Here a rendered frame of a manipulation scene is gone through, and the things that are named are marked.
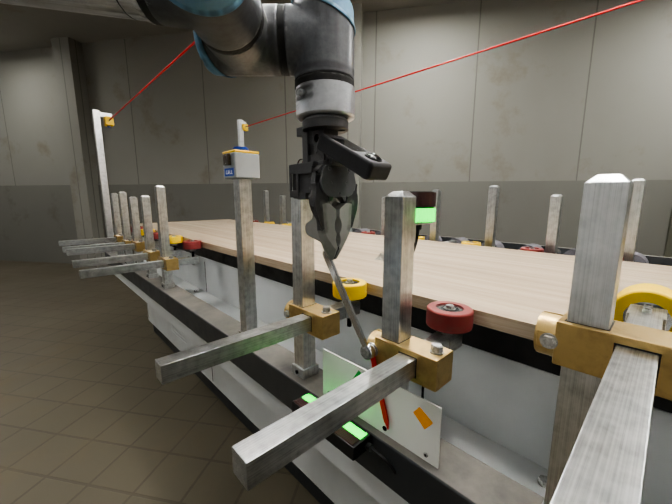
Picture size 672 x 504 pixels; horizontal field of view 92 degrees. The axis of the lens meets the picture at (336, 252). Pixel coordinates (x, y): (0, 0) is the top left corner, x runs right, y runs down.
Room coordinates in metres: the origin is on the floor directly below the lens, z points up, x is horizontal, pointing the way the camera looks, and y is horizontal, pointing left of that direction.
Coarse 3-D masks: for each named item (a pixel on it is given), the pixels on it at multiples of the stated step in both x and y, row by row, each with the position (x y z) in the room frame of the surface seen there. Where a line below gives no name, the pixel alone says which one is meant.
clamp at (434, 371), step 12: (372, 336) 0.53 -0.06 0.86; (384, 348) 0.50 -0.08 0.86; (396, 348) 0.48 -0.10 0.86; (408, 348) 0.47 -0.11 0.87; (420, 348) 0.47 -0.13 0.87; (444, 348) 0.47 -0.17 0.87; (384, 360) 0.50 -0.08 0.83; (420, 360) 0.45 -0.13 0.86; (432, 360) 0.43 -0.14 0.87; (444, 360) 0.44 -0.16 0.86; (420, 372) 0.45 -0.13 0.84; (432, 372) 0.43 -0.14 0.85; (444, 372) 0.44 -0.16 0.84; (420, 384) 0.45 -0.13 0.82; (432, 384) 0.43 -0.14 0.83; (444, 384) 0.45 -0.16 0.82
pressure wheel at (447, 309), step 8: (432, 304) 0.57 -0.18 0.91; (440, 304) 0.58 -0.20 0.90; (448, 304) 0.56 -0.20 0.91; (456, 304) 0.57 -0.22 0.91; (464, 304) 0.57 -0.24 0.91; (432, 312) 0.54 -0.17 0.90; (440, 312) 0.53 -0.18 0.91; (448, 312) 0.53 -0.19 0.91; (456, 312) 0.53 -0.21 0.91; (464, 312) 0.53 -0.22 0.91; (472, 312) 0.53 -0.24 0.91; (432, 320) 0.54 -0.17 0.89; (440, 320) 0.52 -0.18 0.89; (448, 320) 0.52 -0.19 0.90; (456, 320) 0.51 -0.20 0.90; (464, 320) 0.52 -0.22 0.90; (472, 320) 0.53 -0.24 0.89; (432, 328) 0.54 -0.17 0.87; (440, 328) 0.52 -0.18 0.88; (448, 328) 0.52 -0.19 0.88; (456, 328) 0.51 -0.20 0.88; (464, 328) 0.52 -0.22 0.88
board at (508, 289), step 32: (192, 224) 2.44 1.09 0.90; (224, 224) 2.44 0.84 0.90; (256, 224) 2.44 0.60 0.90; (256, 256) 1.12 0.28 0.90; (288, 256) 1.10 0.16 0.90; (320, 256) 1.10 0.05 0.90; (352, 256) 1.10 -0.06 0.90; (416, 256) 1.10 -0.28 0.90; (448, 256) 1.10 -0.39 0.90; (480, 256) 1.10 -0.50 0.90; (512, 256) 1.10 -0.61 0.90; (544, 256) 1.10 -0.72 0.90; (416, 288) 0.70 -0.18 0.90; (448, 288) 0.70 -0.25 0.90; (480, 288) 0.70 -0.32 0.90; (512, 288) 0.70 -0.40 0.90; (544, 288) 0.70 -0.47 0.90; (480, 320) 0.55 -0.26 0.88; (512, 320) 0.51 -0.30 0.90
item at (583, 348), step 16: (544, 320) 0.35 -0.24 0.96; (560, 320) 0.33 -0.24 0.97; (544, 336) 0.33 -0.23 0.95; (560, 336) 0.33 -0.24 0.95; (576, 336) 0.32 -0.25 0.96; (592, 336) 0.31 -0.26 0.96; (608, 336) 0.30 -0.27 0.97; (624, 336) 0.29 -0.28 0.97; (640, 336) 0.29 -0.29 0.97; (656, 336) 0.29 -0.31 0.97; (544, 352) 0.34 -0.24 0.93; (560, 352) 0.33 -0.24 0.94; (576, 352) 0.32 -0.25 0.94; (592, 352) 0.31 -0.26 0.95; (608, 352) 0.30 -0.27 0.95; (656, 352) 0.27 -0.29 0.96; (576, 368) 0.31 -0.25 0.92; (592, 368) 0.30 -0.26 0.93; (656, 384) 0.27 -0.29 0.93
